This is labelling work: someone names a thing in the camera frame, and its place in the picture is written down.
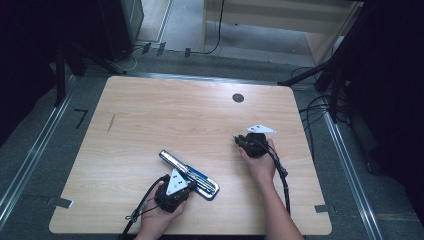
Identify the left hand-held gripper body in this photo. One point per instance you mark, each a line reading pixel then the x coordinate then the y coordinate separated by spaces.
pixel 176 186

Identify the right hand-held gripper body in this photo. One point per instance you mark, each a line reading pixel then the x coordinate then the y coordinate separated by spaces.
pixel 255 145

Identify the person's right hand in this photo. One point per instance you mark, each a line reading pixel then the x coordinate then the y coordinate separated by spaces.
pixel 263 166

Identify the person's left hand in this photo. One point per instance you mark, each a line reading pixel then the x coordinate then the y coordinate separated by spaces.
pixel 155 220

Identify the dark round table grommet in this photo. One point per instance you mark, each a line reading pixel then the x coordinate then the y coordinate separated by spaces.
pixel 238 98

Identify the grey tape piece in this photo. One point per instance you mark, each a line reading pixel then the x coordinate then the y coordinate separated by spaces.
pixel 321 208
pixel 60 202

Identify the black metal stand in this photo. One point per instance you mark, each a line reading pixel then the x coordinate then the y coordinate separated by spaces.
pixel 335 90
pixel 60 76

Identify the black floor tape strip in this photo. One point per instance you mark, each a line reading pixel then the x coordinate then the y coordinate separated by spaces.
pixel 146 48
pixel 161 48

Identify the angled black floor tape mark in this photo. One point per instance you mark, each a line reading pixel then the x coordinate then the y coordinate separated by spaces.
pixel 81 117

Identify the light wooden cabinet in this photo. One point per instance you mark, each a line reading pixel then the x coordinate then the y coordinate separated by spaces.
pixel 283 16

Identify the dark grey cabinet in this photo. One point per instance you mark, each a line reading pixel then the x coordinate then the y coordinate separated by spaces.
pixel 121 26

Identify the metal floor rail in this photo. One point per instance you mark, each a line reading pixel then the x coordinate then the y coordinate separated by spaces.
pixel 33 156
pixel 350 173

